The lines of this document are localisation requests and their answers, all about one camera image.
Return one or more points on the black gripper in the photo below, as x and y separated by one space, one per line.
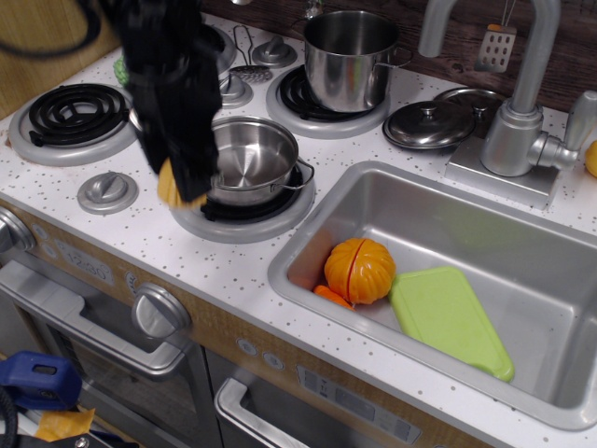
175 96

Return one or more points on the yellow toy corn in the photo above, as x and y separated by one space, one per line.
168 191

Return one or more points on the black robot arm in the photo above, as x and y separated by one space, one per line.
177 21

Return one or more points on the small steel pan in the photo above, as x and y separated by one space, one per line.
257 159

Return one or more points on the front right stove burner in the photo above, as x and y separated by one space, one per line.
249 224

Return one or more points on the stove burner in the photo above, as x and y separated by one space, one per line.
73 125
249 224
289 102
225 49

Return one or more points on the front left stove knob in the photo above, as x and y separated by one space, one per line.
107 193

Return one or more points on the stove knob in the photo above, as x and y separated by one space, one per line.
234 92
275 53
107 193

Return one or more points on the middle stove knob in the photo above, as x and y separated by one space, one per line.
234 92

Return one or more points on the back right stove burner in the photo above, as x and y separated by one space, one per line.
289 102

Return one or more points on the front left stove burner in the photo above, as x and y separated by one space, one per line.
73 125

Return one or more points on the back left stove burner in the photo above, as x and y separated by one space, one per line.
225 49

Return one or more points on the back stove knob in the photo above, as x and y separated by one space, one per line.
275 53

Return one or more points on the metal masher utensil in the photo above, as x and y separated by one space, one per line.
249 71

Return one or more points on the green toy bitter gourd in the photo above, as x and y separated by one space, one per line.
120 71

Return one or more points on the large oven dial knob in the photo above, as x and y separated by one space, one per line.
158 313

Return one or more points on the orange toy slice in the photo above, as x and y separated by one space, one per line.
327 293

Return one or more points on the left edge oven knob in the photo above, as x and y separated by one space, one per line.
14 233

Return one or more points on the orange toy pumpkin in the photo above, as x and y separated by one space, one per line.
361 270

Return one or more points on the tall steel pot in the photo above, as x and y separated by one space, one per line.
349 58

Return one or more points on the dark steel pot lid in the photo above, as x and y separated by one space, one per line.
429 125

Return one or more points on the green plastic cutting board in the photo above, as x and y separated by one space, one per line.
439 308

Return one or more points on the silver toy faucet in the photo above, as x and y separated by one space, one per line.
517 160

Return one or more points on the hanging slotted spatula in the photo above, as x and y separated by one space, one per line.
497 43

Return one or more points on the silver sink basin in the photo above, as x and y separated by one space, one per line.
535 279

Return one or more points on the yellow toy lemon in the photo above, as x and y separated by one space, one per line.
591 159

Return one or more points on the left oven door handle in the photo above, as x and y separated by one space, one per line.
63 310

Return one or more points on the oven door handle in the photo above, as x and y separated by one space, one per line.
63 310
229 407

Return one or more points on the right oven door handle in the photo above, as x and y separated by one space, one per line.
229 407

